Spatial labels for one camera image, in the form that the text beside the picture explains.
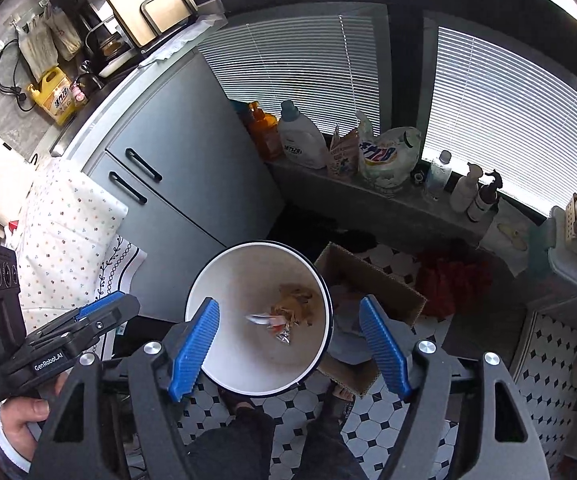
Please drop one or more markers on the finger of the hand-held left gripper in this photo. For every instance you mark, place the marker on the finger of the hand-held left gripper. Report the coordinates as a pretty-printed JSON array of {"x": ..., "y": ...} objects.
[
  {"x": 118, "y": 312},
  {"x": 101, "y": 304}
]

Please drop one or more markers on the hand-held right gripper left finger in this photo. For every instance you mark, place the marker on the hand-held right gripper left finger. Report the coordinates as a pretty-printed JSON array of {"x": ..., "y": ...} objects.
[{"x": 196, "y": 350}]

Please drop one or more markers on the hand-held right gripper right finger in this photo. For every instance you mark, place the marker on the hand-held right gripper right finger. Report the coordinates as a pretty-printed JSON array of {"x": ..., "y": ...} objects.
[{"x": 386, "y": 350}]

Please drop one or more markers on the white round bin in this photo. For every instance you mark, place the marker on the white round bin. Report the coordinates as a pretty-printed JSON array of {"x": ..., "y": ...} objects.
[{"x": 248, "y": 280}]

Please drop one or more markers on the person's left forearm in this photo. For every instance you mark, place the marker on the person's left forearm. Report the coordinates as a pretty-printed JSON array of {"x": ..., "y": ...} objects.
[{"x": 8, "y": 452}]

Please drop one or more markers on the person's left hand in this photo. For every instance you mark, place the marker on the person's left hand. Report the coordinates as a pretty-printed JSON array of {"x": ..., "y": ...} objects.
[{"x": 18, "y": 417}]

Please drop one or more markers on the white plastic bag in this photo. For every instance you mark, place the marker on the white plastic bag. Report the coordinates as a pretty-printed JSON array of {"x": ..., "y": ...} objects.
[{"x": 346, "y": 345}]

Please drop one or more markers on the white black-patterned towel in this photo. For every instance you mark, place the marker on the white black-patterned towel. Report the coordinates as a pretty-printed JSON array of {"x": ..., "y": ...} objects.
[{"x": 118, "y": 265}]

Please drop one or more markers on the white paper scrap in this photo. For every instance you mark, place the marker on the white paper scrap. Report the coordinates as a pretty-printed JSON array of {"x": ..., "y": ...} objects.
[{"x": 258, "y": 318}]

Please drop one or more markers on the brown cardboard box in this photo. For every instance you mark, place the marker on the brown cardboard box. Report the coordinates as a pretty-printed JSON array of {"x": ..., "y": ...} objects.
[{"x": 368, "y": 270}]

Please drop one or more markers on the red silver wrapper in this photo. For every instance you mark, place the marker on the red silver wrapper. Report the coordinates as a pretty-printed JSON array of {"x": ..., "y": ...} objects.
[{"x": 282, "y": 334}]

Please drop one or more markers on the floral tablecloth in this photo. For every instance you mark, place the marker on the floral tablecloth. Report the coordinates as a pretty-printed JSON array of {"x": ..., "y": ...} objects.
[{"x": 63, "y": 220}]

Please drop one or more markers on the red fluffy cloth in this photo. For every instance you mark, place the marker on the red fluffy cloth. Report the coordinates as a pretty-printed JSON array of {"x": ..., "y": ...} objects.
[{"x": 448, "y": 280}]

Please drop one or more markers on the person's left leg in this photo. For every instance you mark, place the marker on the person's left leg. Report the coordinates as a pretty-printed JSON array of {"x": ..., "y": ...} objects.
[{"x": 233, "y": 445}]

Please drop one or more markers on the person's leg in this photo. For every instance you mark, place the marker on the person's leg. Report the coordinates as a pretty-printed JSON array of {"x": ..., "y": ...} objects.
[
  {"x": 318, "y": 445},
  {"x": 233, "y": 445}
]

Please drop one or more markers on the brown crumpled paper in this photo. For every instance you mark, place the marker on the brown crumpled paper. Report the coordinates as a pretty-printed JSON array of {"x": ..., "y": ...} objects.
[{"x": 293, "y": 300}]

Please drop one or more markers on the person's right leg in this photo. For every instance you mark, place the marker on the person's right leg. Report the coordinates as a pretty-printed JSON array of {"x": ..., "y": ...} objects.
[{"x": 318, "y": 445}]

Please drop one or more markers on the grey window ledge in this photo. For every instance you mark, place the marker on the grey window ledge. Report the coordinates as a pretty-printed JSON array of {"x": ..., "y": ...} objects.
[{"x": 368, "y": 210}]

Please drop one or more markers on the white hand towel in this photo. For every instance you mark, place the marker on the white hand towel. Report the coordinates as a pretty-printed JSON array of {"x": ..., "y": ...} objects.
[{"x": 510, "y": 245}]

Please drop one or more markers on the dark pump bottle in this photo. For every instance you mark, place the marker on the dark pump bottle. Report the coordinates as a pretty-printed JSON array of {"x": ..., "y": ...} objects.
[{"x": 480, "y": 202}]

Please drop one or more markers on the white pump bottle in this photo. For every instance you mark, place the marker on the white pump bottle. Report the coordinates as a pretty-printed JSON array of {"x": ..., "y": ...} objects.
[{"x": 463, "y": 192}]

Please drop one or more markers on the clear plastic bottle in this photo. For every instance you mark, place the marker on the clear plastic bottle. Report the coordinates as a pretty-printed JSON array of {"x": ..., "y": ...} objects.
[{"x": 438, "y": 177}]

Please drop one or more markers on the white detergent refill bag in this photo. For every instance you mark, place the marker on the white detergent refill bag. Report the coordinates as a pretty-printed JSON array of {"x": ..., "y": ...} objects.
[{"x": 388, "y": 160}]

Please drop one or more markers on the grey kitchen cabinet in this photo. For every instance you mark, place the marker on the grey kitchen cabinet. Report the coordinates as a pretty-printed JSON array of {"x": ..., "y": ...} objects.
[{"x": 183, "y": 125}]

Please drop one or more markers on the pink printed refill pouch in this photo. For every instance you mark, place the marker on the pink printed refill pouch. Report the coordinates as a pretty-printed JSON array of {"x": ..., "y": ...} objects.
[{"x": 343, "y": 157}]

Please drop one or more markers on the faucet with pink ornament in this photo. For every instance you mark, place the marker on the faucet with pink ornament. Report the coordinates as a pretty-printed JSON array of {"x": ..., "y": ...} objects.
[{"x": 79, "y": 94}]

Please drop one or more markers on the yellow dish soap bottle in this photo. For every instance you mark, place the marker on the yellow dish soap bottle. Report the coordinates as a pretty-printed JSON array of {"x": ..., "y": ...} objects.
[{"x": 56, "y": 97}]

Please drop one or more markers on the white laundry detergent bottle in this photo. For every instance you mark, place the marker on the white laundry detergent bottle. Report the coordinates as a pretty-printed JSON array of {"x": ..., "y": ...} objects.
[{"x": 301, "y": 140}]

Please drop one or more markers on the orange bottle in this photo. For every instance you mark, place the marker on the orange bottle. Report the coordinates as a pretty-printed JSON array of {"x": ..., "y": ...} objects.
[{"x": 263, "y": 130}]

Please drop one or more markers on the hanging clear plastic bag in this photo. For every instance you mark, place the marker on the hanging clear plastic bag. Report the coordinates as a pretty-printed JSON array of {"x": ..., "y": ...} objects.
[
  {"x": 63, "y": 32},
  {"x": 36, "y": 50}
]

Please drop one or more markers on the white window blind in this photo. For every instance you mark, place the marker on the white window blind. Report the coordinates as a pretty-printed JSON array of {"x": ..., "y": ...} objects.
[
  {"x": 293, "y": 60},
  {"x": 518, "y": 110}
]

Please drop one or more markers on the black dish rack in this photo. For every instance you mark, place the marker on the black dish rack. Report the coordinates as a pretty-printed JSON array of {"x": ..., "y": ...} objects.
[{"x": 93, "y": 25}]

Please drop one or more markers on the white dish cloth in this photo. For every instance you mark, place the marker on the white dish cloth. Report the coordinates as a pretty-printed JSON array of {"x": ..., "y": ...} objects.
[{"x": 188, "y": 35}]

